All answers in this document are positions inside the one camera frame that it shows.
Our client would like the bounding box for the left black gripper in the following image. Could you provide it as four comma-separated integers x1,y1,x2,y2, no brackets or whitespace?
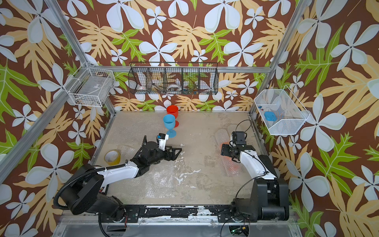
148,144,182,166

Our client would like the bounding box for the bubble orange glass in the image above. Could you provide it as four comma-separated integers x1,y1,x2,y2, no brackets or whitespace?
215,128,242,177

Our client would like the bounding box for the blue wine glass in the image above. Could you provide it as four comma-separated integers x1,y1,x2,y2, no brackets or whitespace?
163,114,177,138

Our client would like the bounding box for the red wine glass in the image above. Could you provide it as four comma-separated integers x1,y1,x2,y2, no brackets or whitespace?
164,105,179,127

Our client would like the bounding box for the bubble blue glass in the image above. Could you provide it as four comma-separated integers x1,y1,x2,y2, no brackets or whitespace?
110,152,193,203

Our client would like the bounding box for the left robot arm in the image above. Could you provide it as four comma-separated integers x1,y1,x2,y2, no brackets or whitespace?
53,133,182,222

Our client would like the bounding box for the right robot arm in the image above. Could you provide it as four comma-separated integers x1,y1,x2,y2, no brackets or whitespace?
221,131,289,222

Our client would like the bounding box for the bubble wrapped yellow glass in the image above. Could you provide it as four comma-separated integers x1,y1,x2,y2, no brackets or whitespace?
227,124,237,135

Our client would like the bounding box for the blue object in basket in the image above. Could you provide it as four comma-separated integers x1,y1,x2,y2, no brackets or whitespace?
264,111,277,121

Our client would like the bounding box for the yellow tape roll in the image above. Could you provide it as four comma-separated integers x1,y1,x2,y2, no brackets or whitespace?
104,150,121,166

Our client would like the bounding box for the white tape roll in basket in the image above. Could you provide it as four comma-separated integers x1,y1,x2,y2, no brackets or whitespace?
166,84,181,92

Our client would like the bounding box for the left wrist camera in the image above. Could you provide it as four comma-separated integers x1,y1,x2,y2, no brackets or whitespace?
157,133,169,151

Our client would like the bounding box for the black mounting rail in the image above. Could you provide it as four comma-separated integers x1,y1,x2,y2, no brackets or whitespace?
101,204,251,224

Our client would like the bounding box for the black wire basket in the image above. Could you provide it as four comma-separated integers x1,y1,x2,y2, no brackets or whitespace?
126,62,219,95

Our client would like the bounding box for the white wire basket left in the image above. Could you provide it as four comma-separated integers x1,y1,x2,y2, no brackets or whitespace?
66,68,115,108

